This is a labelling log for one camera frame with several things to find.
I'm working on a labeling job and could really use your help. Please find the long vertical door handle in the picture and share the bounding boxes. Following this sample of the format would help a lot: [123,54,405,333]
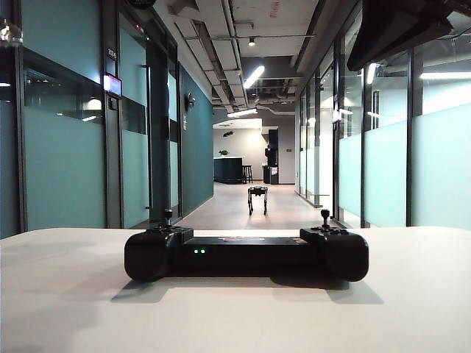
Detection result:
[141,64,153,211]

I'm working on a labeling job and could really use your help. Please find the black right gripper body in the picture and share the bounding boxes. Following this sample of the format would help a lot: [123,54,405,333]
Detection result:
[346,0,471,73]

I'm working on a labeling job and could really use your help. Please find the black handheld remote controller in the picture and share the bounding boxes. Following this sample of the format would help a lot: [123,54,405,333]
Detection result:
[124,208,370,283]

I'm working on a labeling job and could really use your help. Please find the dark counter with white top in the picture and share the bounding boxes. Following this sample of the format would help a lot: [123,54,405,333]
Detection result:
[213,155,247,185]

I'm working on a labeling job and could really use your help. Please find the long linear ceiling light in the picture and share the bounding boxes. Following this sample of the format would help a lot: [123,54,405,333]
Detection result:
[242,65,266,90]

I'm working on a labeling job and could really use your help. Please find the black quadruped robot dog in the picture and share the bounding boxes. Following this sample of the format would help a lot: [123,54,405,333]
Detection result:
[247,185,269,216]

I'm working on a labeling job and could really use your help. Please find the low linear ceiling light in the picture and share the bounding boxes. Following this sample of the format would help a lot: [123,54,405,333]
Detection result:
[226,107,259,119]

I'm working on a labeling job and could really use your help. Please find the glowing room display panel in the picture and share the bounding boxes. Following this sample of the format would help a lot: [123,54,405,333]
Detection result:
[102,73,123,98]

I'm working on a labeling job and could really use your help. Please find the tall black cabinet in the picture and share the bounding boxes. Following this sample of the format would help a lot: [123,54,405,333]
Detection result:
[263,128,280,185]

